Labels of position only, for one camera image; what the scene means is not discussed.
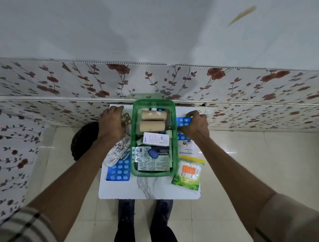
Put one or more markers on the small white bottles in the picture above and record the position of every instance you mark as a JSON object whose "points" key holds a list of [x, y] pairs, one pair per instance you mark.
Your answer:
{"points": [[155, 109]]}

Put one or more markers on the person's left fingers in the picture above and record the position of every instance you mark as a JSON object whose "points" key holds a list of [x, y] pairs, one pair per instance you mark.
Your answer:
{"points": [[117, 108]]}

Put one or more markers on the dark green medicine box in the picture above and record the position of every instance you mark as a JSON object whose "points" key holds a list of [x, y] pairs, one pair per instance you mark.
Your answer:
{"points": [[162, 159]]}

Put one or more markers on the person's left hand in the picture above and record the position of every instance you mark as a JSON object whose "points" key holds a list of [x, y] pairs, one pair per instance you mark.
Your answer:
{"points": [[111, 123]]}

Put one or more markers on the white medicine box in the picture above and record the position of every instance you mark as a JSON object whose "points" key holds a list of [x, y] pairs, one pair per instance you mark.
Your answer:
{"points": [[156, 139]]}

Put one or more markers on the person's right hand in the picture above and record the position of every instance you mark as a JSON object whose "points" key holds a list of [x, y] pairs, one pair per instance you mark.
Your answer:
{"points": [[196, 127]]}

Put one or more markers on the blue blister pack strip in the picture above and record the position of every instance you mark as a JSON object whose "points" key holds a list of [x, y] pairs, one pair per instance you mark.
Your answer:
{"points": [[183, 121]]}

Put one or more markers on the silver pill blister pack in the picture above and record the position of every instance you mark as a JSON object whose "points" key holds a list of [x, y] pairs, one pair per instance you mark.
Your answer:
{"points": [[140, 154]]}

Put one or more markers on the gold blister pack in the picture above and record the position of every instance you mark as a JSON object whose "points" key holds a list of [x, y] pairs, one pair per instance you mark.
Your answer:
{"points": [[126, 118]]}

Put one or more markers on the person's right leg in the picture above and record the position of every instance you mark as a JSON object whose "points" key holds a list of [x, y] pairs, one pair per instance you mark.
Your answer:
{"points": [[162, 220]]}

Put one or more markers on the green ointment tube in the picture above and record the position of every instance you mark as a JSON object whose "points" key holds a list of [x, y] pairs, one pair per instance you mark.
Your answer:
{"points": [[170, 142]]}

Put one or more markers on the beige shirt sleeve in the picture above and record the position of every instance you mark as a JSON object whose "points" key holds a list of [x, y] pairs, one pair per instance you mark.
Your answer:
{"points": [[289, 219]]}

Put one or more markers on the tan bandage roll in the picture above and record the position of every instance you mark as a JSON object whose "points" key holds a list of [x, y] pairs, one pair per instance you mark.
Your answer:
{"points": [[152, 126], [154, 115]]}

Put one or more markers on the cotton swabs packet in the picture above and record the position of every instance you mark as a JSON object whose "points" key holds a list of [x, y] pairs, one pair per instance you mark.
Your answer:
{"points": [[187, 175]]}

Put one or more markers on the person's right fingers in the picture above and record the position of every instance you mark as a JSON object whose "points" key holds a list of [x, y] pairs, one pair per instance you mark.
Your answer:
{"points": [[195, 114]]}

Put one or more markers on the person's left leg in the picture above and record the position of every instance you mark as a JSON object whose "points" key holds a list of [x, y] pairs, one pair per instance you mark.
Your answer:
{"points": [[124, 220]]}

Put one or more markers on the person's right forearm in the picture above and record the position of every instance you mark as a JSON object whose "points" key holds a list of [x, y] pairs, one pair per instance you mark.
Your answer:
{"points": [[231, 179]]}

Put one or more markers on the plaid shirt sleeve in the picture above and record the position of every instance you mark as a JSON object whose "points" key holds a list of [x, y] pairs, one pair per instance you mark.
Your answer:
{"points": [[23, 226]]}

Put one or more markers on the crumpled silver blister packs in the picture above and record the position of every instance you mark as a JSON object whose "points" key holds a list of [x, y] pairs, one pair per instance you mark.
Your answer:
{"points": [[117, 152]]}

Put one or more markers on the white bandage box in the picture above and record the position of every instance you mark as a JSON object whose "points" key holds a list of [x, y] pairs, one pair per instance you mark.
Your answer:
{"points": [[188, 148]]}

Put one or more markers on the person's leg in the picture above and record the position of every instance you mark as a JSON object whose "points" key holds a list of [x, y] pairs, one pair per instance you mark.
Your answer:
{"points": [[124, 220], [162, 220]]}

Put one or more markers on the small blue blister pack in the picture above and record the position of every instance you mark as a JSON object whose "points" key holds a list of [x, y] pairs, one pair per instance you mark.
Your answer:
{"points": [[182, 136]]}

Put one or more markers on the dark round stool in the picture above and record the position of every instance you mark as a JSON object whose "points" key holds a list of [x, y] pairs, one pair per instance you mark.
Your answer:
{"points": [[83, 140]]}

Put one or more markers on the person's left forearm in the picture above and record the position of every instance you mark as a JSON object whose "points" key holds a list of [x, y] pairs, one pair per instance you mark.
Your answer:
{"points": [[74, 179]]}

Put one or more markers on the large blue blister pack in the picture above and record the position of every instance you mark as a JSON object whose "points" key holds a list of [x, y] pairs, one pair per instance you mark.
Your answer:
{"points": [[119, 170]]}

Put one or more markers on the green plastic basket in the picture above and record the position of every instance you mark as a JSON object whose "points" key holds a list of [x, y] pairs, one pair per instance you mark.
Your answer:
{"points": [[135, 139]]}

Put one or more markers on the blue oval pill case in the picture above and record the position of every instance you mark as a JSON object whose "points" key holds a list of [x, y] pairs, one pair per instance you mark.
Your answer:
{"points": [[153, 153]]}

